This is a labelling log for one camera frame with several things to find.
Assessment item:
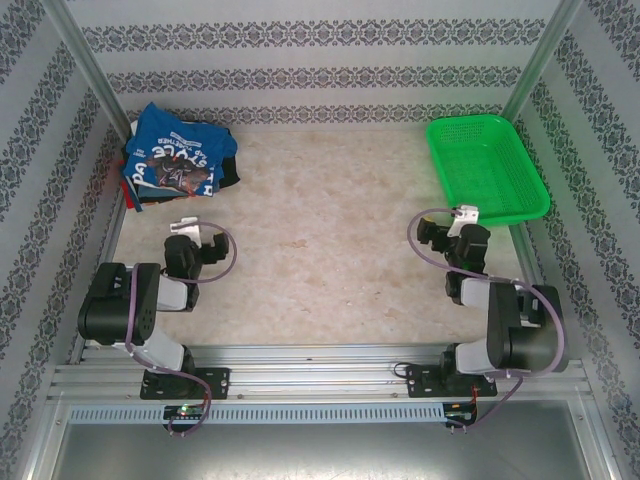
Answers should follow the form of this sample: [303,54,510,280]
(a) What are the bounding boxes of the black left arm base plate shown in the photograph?
[139,367,231,401]

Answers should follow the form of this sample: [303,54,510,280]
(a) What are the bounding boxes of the grey-blue t-shirt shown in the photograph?
[135,184,174,200]

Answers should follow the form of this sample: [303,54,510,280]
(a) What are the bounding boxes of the grey slotted cable duct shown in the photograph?
[67,403,446,424]

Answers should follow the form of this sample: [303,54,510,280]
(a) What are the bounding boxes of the left controller board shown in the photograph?
[163,405,206,420]

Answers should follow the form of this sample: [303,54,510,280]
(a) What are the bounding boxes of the aluminium frame post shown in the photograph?
[38,0,132,146]
[501,0,584,121]

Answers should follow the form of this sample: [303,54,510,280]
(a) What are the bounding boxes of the aluminium mounting rail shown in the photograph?
[47,344,594,401]

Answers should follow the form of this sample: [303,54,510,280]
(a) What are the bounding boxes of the green plastic basket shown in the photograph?
[424,114,552,231]

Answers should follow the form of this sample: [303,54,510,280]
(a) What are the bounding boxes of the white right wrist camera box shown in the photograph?
[446,203,481,239]

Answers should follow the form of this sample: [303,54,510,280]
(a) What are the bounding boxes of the right controller board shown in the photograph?
[444,402,479,426]

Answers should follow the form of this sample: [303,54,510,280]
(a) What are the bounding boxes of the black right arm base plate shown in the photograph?
[404,364,499,399]

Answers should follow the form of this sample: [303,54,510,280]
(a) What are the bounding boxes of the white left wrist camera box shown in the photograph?
[168,216,202,247]

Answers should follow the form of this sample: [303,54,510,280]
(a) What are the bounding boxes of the blue t-shirt with print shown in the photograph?
[123,102,239,199]

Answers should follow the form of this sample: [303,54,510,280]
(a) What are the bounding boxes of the aluminium side rail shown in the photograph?
[68,197,126,364]
[508,224,576,361]

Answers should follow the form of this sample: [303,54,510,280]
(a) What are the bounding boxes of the controller board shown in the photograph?
[444,402,479,426]
[163,405,206,420]

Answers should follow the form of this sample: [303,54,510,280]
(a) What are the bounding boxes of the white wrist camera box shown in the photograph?
[446,203,481,239]
[168,216,202,247]

